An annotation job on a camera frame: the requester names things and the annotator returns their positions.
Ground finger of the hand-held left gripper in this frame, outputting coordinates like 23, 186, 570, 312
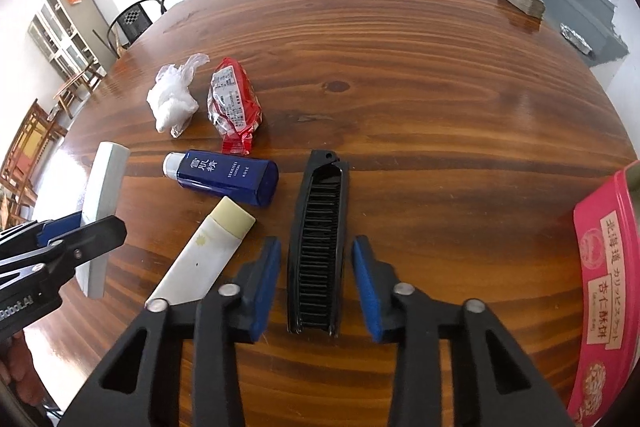
0, 211, 83, 258
0, 215, 128, 293

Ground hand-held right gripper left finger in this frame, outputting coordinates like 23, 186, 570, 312
57, 236, 283, 427

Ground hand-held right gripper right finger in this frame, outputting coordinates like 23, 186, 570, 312
350, 235, 576, 427

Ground white rectangular box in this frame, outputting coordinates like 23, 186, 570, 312
75, 142, 132, 299

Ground white cosmetic tube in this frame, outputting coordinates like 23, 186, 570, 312
145, 196, 257, 308

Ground black folding comb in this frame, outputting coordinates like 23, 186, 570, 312
286, 149, 350, 338

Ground pink tin box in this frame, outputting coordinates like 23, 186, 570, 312
567, 159, 640, 427

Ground person's left hand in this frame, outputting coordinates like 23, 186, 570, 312
0, 331, 47, 408

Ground wooden chair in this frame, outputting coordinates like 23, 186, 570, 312
0, 99, 68, 228

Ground dark blue bottle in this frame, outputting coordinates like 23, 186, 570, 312
162, 149, 279, 208

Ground bag of cotton balls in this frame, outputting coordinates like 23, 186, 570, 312
146, 53, 210, 138

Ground red snack packet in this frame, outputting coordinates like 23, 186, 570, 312
206, 57, 263, 156

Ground wooden desk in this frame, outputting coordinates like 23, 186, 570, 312
15, 0, 636, 427

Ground glass door cabinet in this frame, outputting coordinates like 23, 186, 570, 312
27, 0, 108, 80

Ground crumpled foil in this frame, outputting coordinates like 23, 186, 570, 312
560, 23, 594, 56

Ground grey stairs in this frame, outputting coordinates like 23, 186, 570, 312
462, 0, 628, 68

